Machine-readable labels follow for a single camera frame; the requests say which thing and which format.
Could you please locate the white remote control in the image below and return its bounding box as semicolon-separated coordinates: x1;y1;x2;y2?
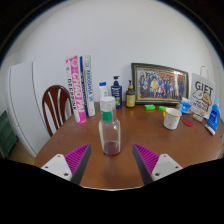
204;123;216;136

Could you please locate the dark blue pump bottle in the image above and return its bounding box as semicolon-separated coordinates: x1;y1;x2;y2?
110;75;123;110

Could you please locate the pink shuttlecock tube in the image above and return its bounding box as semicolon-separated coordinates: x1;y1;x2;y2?
65;55;88;125

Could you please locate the white refrigerator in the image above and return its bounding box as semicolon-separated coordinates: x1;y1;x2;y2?
4;61;51;158

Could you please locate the clear bottle with green label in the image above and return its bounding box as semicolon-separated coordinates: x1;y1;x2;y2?
98;96;122;156

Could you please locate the white mug with yellow rim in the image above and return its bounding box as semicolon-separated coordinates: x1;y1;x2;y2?
162;107;183;131

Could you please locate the white and blue shuttlecock tube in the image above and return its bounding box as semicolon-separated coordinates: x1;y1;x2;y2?
79;54;97;118

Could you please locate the blue detergent bottle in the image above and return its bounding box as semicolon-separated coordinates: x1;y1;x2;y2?
206;96;222;132

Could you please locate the small floral pouch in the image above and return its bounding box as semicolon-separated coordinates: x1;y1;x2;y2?
191;113;205;123

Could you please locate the framed group photo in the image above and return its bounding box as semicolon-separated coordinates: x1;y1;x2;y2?
130;62;190;106

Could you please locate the dark wooden chair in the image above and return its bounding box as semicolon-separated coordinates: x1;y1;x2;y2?
41;84;75;138

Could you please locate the white printed gift bag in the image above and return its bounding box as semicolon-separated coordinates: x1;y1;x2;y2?
188;65;217;120

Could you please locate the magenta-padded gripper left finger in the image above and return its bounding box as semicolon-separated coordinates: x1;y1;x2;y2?
40;143;92;186

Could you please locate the amber pump bottle yellow label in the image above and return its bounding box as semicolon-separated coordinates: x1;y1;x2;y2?
125;79;137;109

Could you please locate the white bottle with blue cap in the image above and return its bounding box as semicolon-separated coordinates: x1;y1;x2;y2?
98;81;110;103

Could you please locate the green crate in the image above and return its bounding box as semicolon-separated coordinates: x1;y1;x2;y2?
0;109;18;158

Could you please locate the flat round red coaster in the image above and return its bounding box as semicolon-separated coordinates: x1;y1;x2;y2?
182;118;194;128

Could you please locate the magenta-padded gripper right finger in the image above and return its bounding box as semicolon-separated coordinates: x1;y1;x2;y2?
132;143;184;186

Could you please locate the blue tissue pack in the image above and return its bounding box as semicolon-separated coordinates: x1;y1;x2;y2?
175;96;193;115

